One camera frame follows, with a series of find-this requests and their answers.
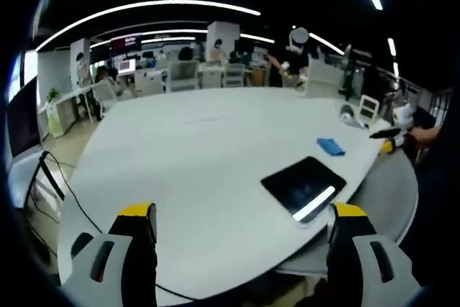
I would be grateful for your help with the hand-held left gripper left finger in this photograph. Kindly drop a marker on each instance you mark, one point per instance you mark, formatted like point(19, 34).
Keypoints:
point(108, 271)

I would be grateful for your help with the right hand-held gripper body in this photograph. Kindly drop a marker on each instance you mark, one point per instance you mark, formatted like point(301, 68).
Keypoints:
point(403, 114)

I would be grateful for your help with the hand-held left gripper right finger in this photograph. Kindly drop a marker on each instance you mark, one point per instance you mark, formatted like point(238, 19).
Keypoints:
point(363, 271)

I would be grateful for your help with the blue cleaning cloth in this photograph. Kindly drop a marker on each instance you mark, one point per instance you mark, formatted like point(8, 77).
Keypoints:
point(330, 146)

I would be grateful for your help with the grey tape roll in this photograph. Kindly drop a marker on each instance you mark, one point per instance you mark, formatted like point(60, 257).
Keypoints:
point(348, 112)

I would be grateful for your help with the black metal stand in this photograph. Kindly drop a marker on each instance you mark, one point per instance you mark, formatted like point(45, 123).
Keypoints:
point(43, 181)

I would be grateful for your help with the white mesh office chair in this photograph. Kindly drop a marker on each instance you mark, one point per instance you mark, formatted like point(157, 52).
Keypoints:
point(234, 75)
point(183, 76)

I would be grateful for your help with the large black screen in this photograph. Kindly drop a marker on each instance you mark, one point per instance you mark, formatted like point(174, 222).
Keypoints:
point(22, 120)

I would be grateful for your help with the green potted plant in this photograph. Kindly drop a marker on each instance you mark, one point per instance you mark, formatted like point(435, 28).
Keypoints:
point(53, 95)

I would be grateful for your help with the computer monitor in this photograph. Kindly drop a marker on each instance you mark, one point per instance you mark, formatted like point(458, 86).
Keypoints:
point(126, 66)

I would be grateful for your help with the small white frame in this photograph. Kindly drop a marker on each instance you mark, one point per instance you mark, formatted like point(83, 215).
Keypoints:
point(368, 107)

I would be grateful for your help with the red wall screen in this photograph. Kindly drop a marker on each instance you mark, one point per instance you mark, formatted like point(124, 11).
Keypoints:
point(125, 44)

